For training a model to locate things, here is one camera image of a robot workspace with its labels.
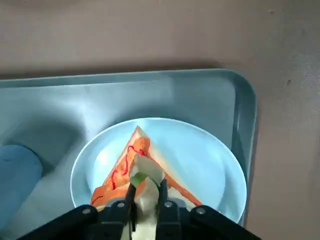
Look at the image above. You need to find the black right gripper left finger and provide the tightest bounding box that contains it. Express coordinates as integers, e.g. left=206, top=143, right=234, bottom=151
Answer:
left=14, top=182, right=138, bottom=240

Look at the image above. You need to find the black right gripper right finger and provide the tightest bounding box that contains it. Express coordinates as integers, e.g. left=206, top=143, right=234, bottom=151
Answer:
left=154, top=178, right=261, bottom=240

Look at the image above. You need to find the triangular toy sandwich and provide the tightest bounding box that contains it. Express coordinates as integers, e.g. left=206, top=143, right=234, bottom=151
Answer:
left=89, top=125, right=203, bottom=240

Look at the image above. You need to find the light blue round plate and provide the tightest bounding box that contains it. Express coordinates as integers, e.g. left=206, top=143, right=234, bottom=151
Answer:
left=70, top=117, right=248, bottom=223

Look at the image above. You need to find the blue cup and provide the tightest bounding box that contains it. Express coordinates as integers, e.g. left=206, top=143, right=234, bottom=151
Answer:
left=0, top=144, right=43, bottom=226

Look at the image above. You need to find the teal rectangular tray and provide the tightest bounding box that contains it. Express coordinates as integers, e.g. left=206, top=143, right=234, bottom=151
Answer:
left=0, top=68, right=258, bottom=226

